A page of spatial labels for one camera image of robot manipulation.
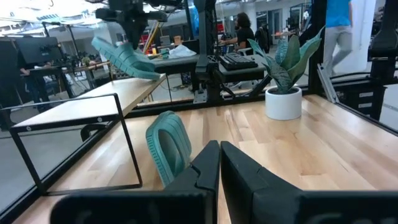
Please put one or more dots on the person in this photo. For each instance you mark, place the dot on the person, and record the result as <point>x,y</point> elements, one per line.
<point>244,34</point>
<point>337,28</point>
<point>31,87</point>

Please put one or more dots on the green rubber slide sandal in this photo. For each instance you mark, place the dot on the green rubber slide sandal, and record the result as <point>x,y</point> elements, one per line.
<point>124,59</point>
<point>155,143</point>

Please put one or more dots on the black monitor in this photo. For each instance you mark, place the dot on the black monitor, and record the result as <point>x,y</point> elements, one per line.
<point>38,49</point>

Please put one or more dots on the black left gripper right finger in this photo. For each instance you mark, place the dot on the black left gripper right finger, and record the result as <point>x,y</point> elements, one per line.
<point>267,202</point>

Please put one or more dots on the black drawer cabinet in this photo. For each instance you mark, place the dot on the black drawer cabinet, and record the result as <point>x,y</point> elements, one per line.
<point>351,99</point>

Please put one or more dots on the black keyboard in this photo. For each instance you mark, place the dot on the black keyboard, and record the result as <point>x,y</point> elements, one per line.
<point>237,61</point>

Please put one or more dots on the wooden shelf with black frame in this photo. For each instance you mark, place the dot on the wooden shelf with black frame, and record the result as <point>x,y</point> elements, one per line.
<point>93,102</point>

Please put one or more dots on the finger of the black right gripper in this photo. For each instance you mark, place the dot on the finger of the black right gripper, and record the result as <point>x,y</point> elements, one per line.
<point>141,29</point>
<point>130,34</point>

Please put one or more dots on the black desk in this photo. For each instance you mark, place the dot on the black desk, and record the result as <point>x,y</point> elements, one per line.
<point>174,63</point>

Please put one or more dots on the white crumpled bag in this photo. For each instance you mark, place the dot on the white crumpled bag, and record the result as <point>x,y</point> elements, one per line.
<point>182,51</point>

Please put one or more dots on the snake plant in white pot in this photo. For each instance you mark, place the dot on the snake plant in white pot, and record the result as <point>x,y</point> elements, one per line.
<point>283,102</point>

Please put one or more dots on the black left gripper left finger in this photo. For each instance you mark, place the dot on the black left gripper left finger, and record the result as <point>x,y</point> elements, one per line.
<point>174,205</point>

